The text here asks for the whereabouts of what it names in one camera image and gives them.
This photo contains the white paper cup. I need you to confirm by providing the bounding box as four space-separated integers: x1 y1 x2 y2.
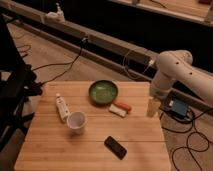
67 112 87 135

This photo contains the blue power box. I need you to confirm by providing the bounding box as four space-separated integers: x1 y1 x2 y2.
169 99 188 118

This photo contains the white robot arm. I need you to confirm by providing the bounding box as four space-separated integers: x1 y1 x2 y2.
147 50 213 117

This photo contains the grey metal rail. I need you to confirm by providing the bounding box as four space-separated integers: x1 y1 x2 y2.
0 0 206 105

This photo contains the white clamp on rail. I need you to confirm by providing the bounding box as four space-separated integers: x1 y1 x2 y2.
46 4 65 22

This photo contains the black tripod stand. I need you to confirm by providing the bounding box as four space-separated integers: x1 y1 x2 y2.
0 13 42 152

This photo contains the green bowl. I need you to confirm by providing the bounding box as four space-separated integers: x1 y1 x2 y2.
88 80 118 105

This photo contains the white cable loop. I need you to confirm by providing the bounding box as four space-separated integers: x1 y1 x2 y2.
122 46 156 81

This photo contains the black floor cable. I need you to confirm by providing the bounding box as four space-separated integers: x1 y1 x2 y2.
31 38 88 84

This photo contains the white glue tube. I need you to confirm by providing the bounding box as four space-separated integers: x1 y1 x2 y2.
56 93 70 123

